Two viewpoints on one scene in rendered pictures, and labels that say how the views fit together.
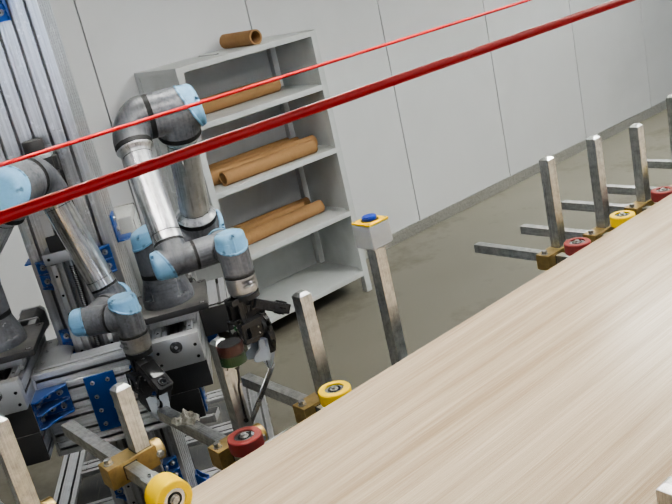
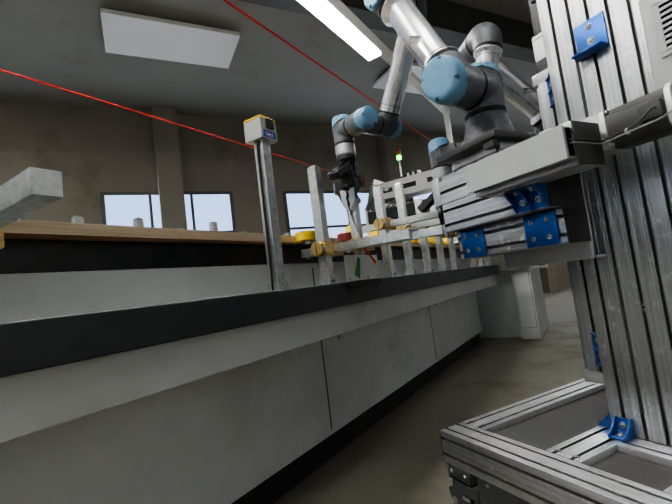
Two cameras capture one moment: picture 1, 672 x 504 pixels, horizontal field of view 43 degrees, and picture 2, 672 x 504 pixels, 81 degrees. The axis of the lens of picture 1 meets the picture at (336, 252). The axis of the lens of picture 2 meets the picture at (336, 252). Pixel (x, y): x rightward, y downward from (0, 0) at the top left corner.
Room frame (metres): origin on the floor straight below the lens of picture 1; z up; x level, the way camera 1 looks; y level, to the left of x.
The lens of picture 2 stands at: (3.28, -0.34, 0.69)
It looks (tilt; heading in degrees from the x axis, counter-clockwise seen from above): 5 degrees up; 159
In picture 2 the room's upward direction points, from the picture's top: 7 degrees counter-clockwise
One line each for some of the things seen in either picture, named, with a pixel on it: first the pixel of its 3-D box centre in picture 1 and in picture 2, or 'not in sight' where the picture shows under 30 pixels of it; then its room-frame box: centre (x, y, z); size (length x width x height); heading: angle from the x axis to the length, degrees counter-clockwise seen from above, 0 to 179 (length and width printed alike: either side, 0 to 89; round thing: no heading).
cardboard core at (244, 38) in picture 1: (240, 39); not in sight; (4.80, 0.25, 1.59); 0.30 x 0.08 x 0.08; 36
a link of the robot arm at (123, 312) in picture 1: (126, 315); (440, 154); (2.09, 0.56, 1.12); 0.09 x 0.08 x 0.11; 76
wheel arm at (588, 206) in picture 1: (614, 209); not in sight; (2.91, -1.01, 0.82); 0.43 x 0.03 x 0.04; 37
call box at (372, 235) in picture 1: (372, 233); (260, 133); (2.12, -0.10, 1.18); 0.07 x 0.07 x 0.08; 37
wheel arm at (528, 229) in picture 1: (573, 234); not in sight; (2.76, -0.81, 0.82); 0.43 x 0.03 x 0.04; 37
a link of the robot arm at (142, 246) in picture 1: (156, 246); (480, 91); (2.39, 0.50, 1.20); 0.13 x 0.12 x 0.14; 107
